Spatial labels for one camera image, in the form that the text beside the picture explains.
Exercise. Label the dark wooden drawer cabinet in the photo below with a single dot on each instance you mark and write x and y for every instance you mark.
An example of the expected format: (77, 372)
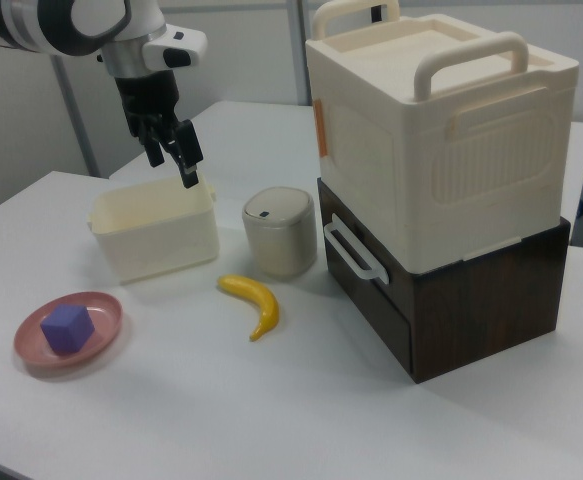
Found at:
(471, 320)

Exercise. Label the orange tape strip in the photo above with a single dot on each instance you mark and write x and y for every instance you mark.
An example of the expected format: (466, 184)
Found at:
(321, 130)

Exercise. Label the grey metal partition post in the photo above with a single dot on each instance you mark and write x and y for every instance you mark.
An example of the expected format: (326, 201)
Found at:
(301, 50)
(73, 105)

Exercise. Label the purple cube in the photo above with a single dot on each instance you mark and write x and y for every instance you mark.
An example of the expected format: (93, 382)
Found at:
(67, 328)

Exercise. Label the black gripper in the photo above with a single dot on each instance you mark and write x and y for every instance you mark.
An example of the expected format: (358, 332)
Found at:
(146, 100)

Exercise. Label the yellow banana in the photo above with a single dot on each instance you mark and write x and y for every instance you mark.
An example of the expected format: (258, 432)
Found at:
(263, 300)

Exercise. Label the pink plate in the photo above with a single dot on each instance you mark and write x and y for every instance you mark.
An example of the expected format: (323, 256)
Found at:
(96, 310)

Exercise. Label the beige small trash can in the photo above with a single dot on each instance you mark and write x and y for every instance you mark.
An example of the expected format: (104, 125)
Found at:
(281, 235)

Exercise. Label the cream plastic tub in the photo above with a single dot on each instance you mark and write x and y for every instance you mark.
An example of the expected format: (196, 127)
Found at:
(161, 235)

